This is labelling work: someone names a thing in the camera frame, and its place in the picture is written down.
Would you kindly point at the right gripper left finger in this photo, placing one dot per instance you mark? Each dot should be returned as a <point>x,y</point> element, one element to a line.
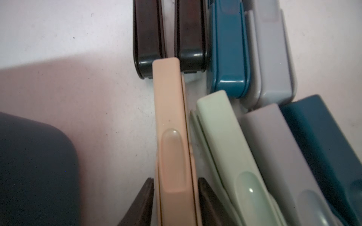
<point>140,212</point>

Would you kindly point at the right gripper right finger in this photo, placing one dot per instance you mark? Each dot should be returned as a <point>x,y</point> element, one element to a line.
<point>213,212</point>

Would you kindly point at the teal pliers front row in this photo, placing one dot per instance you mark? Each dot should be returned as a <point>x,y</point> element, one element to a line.
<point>333,162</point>

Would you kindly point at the teal plastic storage box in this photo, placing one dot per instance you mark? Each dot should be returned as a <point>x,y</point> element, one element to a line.
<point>40,181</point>

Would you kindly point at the black pliers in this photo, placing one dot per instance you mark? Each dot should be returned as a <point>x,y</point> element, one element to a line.
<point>190,37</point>
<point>148,36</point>

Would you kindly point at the black pliers far left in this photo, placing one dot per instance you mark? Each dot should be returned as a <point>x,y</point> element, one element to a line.
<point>148,36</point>

